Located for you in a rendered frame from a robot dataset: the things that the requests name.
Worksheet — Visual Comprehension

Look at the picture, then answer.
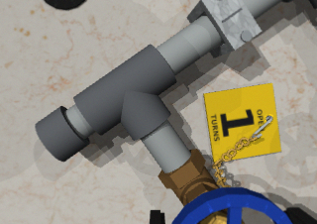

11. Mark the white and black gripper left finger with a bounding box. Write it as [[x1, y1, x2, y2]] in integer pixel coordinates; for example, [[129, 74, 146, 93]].
[[150, 210, 165, 224]]

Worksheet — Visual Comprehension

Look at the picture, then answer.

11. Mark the yellow tag with chain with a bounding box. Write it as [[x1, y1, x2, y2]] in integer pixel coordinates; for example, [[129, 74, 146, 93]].
[[203, 83, 281, 187]]

